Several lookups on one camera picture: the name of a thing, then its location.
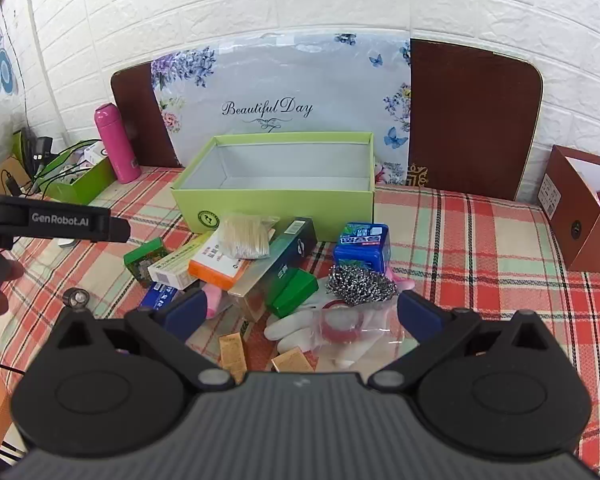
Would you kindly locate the long black and green box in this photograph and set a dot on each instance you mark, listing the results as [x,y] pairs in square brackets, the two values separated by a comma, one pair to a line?
[290,250]

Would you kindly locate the steel wool scrubber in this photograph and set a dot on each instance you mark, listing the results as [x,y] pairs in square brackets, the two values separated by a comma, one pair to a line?
[360,285]

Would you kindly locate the orange and white medicine box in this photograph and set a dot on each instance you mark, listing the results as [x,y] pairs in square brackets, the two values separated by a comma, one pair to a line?
[215,267]

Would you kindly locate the small blue box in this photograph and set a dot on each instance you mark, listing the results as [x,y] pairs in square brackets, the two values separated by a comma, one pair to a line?
[155,296]

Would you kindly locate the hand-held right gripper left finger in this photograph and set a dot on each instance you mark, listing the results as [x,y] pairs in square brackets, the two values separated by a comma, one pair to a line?
[185,307]

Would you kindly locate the black charger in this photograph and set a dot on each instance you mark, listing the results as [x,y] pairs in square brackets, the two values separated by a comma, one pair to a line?
[40,150]

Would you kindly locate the small plain green box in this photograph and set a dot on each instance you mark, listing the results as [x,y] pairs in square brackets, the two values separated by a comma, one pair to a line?
[292,295]

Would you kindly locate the small green storage box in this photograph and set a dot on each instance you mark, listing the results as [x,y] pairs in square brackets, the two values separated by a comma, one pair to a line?
[87,182]

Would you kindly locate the red tape roll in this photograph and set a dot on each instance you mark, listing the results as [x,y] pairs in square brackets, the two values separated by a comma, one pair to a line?
[352,335]

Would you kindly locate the light green cardboard box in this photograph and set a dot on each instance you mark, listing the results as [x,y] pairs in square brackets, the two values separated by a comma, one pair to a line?
[280,205]

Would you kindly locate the wall poster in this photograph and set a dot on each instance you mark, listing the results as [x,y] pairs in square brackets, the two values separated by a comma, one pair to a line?
[2,70]

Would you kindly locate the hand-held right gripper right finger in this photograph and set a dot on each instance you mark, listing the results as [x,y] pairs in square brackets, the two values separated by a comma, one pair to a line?
[420,312]

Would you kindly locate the plaid tablecloth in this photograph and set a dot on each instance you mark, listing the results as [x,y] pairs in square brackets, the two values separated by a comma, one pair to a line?
[480,240]

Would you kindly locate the white glove with pink cuff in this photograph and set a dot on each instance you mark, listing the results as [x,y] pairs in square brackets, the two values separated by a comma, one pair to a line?
[290,330]
[212,302]

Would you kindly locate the white and green medicine box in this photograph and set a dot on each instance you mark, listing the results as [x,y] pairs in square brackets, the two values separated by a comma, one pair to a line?
[175,267]

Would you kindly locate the blue wipes packet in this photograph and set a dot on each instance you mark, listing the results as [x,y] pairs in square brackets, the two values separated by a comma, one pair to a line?
[362,252]

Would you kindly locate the clear plastic cup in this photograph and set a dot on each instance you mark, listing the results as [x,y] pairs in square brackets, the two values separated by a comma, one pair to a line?
[390,332]

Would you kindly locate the tan sachet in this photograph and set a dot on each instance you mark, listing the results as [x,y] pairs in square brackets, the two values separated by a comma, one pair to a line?
[232,357]
[292,360]

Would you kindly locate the floral printed board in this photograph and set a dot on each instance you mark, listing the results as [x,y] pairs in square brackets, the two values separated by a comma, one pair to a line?
[280,75]

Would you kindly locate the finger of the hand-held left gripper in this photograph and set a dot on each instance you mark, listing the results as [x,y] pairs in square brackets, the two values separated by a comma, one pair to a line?
[121,232]

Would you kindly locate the brown wooden board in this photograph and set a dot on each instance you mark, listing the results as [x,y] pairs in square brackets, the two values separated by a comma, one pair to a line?
[470,120]

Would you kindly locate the small round metal object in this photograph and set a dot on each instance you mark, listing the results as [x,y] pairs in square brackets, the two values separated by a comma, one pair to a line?
[76,299]

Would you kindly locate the pink thermos bottle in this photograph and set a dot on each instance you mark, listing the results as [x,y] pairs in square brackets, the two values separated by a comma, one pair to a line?
[116,145]

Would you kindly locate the bag of toothpicks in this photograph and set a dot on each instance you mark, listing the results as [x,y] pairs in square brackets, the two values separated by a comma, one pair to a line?
[242,240]

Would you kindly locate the red-brown cardboard box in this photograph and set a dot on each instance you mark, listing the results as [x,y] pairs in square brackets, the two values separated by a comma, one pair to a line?
[575,220]

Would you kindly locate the dark green patterned box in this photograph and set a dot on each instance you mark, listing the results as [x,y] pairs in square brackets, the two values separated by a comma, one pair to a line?
[142,260]

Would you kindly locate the tan cardboard box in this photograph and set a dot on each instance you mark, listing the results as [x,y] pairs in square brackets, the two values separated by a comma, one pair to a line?
[2,175]

